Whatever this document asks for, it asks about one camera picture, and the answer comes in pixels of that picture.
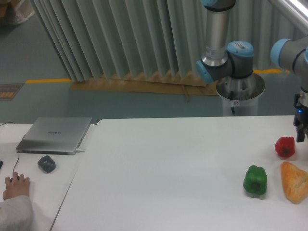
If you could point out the silver closed laptop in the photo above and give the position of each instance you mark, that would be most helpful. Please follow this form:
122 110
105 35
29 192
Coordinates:
55 135

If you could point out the person's hand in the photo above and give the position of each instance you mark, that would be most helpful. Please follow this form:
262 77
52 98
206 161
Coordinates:
17 185

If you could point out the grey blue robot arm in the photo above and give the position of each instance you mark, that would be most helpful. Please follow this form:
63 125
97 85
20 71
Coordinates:
231 66

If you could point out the red bell pepper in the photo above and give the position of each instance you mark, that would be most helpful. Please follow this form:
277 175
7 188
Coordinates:
285 147

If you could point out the white USB plug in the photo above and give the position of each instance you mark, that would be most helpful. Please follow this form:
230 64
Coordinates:
80 150

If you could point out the cardboard box with plastic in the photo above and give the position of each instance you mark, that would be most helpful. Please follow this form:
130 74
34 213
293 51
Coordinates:
15 12

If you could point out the green bell pepper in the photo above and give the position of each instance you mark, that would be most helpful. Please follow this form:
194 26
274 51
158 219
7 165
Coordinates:
255 181

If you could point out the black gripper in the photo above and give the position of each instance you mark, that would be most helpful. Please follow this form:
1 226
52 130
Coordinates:
300 118

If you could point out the orange bread piece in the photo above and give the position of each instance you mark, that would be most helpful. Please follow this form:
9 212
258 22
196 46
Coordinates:
294 182

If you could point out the white sleeved forearm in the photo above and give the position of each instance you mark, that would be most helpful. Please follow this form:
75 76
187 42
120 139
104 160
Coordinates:
16 214

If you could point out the pale green curtain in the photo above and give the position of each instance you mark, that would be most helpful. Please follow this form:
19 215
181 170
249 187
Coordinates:
115 37

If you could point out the brown cardboard sheet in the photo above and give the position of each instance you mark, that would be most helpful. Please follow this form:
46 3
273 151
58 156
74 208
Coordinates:
187 86

